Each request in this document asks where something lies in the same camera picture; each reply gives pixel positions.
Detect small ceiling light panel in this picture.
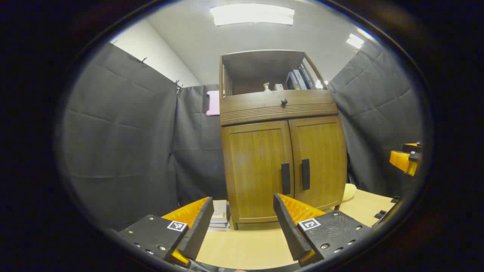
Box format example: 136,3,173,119
346,33,365,49

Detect yellow round cushion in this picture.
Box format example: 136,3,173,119
342,184,358,202

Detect black door handle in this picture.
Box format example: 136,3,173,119
281,163,292,195
301,159,311,191

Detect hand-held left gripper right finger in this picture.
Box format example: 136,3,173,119
273,193,373,267

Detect wooden cabinet drawer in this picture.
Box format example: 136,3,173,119
219,90,339,126

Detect stack of white books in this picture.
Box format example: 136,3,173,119
207,199,231,232

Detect large ceiling light panel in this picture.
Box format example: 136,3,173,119
210,4,295,27

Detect wooden shoe cabinet door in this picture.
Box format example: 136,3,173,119
288,115,347,211
222,120,295,223

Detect black backdrop cloth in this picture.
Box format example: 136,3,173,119
60,36,424,232

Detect wooden double-door shoe cabinet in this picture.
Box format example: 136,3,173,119
219,49,348,230

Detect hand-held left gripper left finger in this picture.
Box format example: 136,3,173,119
117,196,215,269

